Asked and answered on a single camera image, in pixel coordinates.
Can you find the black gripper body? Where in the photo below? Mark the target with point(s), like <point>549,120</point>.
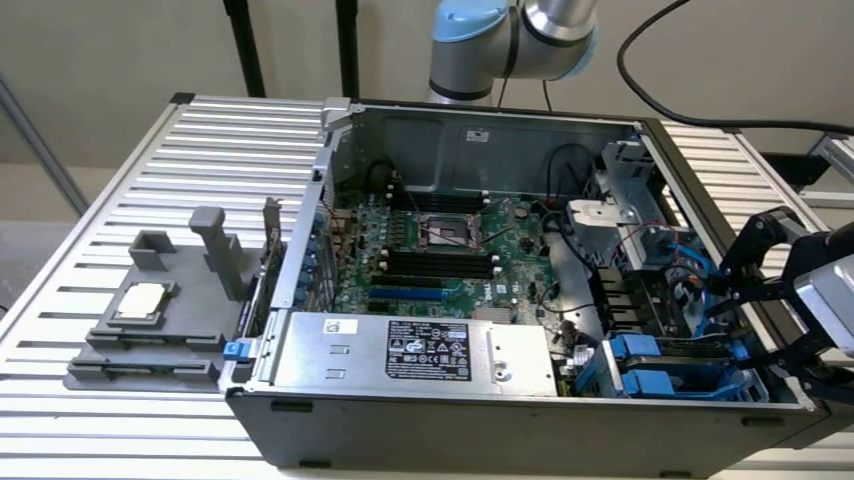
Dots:
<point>821,247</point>

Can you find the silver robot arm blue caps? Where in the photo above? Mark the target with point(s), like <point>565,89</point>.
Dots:
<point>467,50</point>

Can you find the blue disk carrier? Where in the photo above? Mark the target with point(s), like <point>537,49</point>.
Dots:
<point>650,382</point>
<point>634,347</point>

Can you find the black RAM slot bank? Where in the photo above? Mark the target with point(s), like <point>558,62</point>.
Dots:
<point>441,265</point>
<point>437,200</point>

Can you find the blue expansion slot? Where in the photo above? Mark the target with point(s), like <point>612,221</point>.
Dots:
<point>407,294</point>

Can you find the silver drive cage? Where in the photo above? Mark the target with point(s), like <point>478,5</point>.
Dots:
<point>621,200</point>

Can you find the silver chipset heatsink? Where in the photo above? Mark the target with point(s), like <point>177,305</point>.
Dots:
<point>497,316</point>

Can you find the green motherboard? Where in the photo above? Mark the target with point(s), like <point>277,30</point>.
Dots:
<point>467,295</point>

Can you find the CPU socket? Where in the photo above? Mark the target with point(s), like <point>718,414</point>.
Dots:
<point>449,231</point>

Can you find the white case sticker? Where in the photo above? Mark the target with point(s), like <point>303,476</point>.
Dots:
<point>477,135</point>

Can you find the black open PC case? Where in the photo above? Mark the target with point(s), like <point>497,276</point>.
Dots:
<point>467,430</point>

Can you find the silver power supply unit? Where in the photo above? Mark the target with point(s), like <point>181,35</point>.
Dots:
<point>374,355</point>

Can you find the blue case latch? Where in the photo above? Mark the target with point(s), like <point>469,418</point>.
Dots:
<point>237,350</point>

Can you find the grey parts rack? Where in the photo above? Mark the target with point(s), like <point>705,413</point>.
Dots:
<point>181,280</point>

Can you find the silver CPU chip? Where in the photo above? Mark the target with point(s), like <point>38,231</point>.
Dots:
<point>143,301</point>

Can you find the green RAM stick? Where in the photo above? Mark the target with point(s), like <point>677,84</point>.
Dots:
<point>143,369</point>

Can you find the grey metal leg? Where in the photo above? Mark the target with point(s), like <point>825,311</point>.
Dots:
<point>40,150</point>

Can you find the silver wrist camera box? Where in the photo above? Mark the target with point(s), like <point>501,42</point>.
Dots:
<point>828,305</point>

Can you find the aluminium frame profile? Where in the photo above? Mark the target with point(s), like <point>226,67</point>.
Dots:
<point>828,165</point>

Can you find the black vertical post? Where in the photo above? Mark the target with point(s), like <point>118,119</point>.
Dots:
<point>347,45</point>
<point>247,45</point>

